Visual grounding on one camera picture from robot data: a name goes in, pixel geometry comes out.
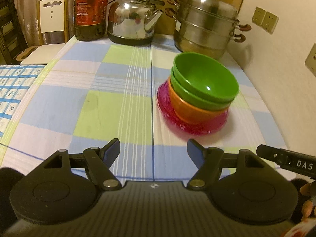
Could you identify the checked pastel tablecloth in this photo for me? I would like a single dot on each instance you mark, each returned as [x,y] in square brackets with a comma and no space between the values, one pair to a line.
[90,93]

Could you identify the orange plastic bowl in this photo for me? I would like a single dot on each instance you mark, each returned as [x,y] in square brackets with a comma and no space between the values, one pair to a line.
[189,113]

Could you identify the white wooden chair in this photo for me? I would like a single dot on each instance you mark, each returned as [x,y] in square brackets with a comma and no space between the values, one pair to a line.
[52,16]

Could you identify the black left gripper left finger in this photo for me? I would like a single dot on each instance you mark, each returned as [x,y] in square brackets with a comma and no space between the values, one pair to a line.
[97,163]

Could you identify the cooking oil bottle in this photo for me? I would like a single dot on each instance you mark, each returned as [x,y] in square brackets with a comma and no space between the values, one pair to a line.
[89,19]

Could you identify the green plastic bowl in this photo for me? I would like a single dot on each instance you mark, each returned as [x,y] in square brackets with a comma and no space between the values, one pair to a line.
[194,99]
[205,77]

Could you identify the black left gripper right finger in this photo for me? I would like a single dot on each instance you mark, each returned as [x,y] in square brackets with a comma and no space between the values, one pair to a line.
[210,162]

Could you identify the dark wooden shelf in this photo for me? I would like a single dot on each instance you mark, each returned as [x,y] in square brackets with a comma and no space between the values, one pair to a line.
[12,38]

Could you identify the pink transparent glass plate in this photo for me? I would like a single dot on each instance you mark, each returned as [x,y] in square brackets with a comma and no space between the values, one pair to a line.
[166,109]

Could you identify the blue white patterned cloth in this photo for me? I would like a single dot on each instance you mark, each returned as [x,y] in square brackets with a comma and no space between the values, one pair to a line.
[15,80]

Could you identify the stacked stainless steamer pot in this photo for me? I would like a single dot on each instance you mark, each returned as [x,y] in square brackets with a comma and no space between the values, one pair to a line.
[205,26]

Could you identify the stainless steel kettle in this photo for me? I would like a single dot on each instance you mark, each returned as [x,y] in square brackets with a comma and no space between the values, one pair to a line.
[132,22]

